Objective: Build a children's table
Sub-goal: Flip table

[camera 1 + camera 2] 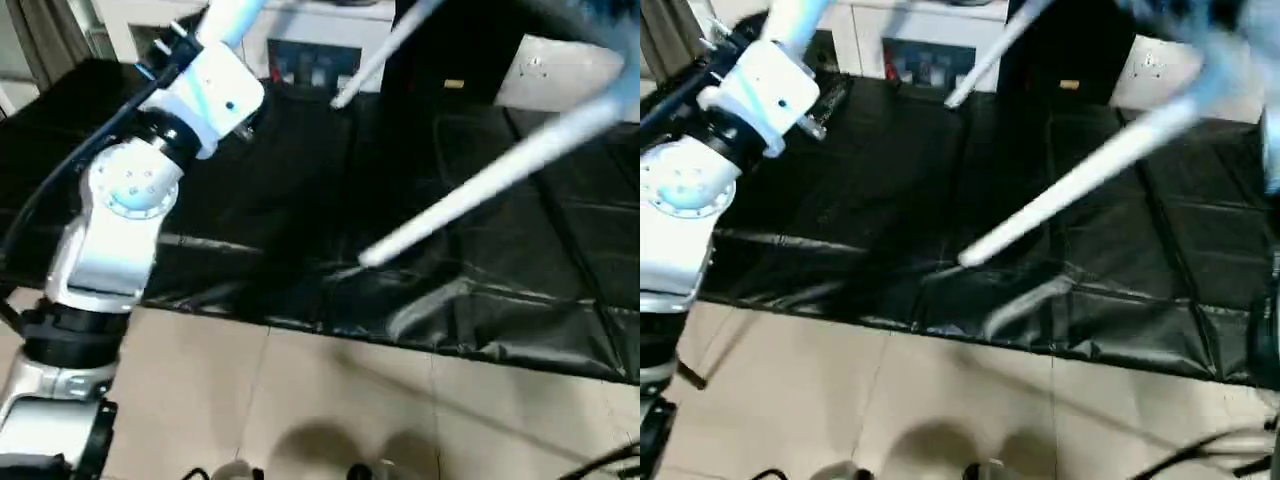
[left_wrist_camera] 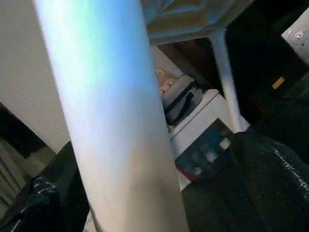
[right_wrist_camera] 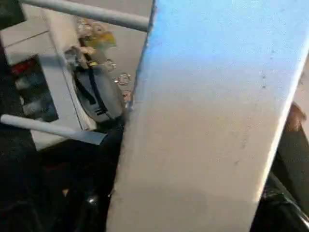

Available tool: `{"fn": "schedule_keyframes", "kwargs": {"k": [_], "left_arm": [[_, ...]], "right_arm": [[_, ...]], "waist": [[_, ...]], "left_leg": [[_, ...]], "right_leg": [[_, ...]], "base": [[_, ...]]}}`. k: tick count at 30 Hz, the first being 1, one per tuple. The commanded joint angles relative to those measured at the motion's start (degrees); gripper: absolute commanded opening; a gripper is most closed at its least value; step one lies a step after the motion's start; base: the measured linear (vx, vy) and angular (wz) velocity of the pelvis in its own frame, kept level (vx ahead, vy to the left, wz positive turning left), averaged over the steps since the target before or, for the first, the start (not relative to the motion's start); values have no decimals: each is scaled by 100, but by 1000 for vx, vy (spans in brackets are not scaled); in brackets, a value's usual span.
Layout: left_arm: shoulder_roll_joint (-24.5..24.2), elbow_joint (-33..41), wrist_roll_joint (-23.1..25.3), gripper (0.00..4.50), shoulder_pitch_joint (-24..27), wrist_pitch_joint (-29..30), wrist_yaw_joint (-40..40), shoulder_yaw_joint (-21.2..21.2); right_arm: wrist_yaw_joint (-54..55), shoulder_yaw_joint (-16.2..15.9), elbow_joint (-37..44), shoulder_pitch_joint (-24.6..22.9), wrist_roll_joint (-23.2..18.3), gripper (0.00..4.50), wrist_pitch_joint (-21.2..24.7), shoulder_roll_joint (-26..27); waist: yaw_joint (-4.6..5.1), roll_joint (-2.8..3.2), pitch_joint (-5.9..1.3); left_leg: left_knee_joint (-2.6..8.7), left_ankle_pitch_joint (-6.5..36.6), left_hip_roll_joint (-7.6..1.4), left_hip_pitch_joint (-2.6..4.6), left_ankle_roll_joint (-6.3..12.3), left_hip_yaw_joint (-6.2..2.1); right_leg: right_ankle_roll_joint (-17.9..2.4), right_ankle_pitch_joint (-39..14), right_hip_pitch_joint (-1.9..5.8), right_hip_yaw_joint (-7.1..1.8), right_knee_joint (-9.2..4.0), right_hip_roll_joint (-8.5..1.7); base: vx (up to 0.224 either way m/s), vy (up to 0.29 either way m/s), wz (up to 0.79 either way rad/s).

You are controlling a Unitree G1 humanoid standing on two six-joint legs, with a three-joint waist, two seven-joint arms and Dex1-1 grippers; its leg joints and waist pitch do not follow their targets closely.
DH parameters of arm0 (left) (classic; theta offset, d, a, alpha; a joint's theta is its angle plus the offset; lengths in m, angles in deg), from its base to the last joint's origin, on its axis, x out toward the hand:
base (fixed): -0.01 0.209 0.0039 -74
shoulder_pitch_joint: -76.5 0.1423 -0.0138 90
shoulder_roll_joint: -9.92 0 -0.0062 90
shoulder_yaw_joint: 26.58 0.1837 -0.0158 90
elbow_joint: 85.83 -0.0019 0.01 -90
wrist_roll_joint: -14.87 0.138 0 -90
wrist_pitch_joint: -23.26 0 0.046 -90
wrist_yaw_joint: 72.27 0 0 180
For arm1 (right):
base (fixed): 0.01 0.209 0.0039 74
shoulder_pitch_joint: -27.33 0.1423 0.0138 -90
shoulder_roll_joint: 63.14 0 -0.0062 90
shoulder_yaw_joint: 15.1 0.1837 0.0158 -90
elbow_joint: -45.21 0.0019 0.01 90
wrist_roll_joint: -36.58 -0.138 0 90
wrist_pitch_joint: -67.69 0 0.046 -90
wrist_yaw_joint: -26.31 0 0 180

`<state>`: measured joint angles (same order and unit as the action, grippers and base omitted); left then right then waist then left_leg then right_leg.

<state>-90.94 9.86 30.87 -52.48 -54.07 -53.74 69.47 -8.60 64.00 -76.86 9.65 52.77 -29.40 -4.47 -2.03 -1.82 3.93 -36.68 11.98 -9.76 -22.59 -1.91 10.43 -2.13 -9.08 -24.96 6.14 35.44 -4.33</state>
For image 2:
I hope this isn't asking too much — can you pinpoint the black cabinet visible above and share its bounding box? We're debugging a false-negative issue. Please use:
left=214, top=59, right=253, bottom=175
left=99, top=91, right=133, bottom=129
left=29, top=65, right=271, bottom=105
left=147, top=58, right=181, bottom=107
left=224, top=0, right=309, bottom=123

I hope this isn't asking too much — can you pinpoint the black work mat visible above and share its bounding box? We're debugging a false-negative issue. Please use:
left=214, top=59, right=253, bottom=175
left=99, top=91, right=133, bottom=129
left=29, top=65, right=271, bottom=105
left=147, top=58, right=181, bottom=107
left=45, top=95, right=309, bottom=232

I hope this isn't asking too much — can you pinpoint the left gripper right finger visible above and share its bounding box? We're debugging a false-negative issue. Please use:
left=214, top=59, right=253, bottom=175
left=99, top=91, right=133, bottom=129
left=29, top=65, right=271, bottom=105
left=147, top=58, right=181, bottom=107
left=231, top=131, right=309, bottom=232

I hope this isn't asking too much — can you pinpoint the white plastic table top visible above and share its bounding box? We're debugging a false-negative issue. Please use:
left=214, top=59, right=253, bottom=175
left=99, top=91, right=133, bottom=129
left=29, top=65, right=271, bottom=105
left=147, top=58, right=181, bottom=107
left=144, top=0, right=257, bottom=47

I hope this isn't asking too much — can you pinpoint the white cabinet with glass doors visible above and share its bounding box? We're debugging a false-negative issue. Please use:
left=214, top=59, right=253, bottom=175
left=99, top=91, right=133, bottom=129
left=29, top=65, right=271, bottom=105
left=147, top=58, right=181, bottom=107
left=166, top=88, right=241, bottom=192

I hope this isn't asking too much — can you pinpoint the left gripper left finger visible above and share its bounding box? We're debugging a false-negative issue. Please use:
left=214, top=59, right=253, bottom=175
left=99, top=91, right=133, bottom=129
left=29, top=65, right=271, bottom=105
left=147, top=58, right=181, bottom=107
left=0, top=142, right=90, bottom=232

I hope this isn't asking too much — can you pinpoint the white plastic table leg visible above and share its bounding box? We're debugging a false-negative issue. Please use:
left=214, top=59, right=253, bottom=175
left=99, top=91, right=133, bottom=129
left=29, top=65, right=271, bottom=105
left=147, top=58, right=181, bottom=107
left=33, top=0, right=191, bottom=232
left=209, top=30, right=251, bottom=133

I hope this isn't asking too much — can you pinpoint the small yellow label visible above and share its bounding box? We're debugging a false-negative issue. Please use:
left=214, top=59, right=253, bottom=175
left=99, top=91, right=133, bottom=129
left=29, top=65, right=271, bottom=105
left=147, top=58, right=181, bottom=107
left=271, top=76, right=286, bottom=90

